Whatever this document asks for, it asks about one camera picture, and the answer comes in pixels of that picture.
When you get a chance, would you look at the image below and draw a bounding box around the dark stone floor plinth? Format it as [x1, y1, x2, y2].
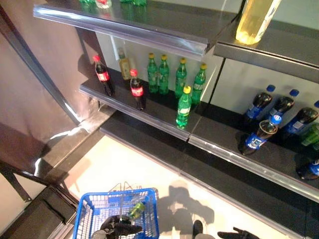
[34, 107, 117, 180]

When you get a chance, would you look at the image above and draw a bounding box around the black shelf board clear rail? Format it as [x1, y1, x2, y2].
[188, 102, 319, 204]
[33, 0, 236, 62]
[79, 68, 202, 142]

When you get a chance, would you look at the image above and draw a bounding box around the black framed display stand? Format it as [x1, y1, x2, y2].
[0, 159, 79, 239]

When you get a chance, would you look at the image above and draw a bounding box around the green soda can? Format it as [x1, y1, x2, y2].
[128, 202, 147, 220]
[300, 123, 319, 147]

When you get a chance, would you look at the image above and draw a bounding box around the green Sprite bottle yellow cap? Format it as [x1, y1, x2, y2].
[175, 86, 192, 129]
[147, 52, 160, 94]
[191, 63, 207, 105]
[174, 57, 188, 99]
[158, 54, 170, 95]

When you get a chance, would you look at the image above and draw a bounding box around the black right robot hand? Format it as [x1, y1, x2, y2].
[217, 227, 261, 239]

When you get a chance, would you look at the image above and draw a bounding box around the blue plastic shopping basket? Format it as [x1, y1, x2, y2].
[72, 181, 160, 239]

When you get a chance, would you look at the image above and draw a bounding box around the silver right robot leg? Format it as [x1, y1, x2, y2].
[192, 220, 215, 239]

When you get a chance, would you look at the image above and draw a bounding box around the large yellow tea bottle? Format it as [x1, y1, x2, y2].
[235, 0, 282, 45]

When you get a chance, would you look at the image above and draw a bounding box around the black base deck board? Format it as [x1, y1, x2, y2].
[174, 139, 319, 239]
[99, 111, 190, 175]

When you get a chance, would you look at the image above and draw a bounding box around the shelf board plain grey edge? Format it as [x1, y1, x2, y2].
[213, 19, 319, 84]

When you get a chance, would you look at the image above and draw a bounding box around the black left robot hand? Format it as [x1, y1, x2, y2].
[99, 215, 143, 237]

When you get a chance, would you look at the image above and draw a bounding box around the small yellow tea bottle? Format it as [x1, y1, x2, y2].
[117, 47, 132, 81]

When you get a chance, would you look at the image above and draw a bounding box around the dark metal wall post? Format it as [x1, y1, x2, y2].
[0, 4, 82, 125]

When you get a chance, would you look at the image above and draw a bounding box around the Coca-Cola bottle red cap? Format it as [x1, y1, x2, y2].
[92, 55, 116, 97]
[129, 69, 147, 112]

